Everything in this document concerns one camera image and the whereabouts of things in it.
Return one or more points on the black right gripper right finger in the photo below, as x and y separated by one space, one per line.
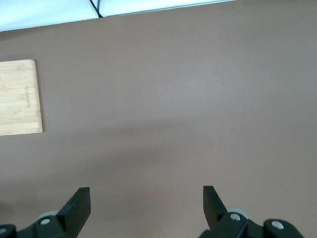
220 220

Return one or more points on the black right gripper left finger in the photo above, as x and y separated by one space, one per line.
64 218

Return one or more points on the white table edge panel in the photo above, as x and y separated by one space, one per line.
49 12

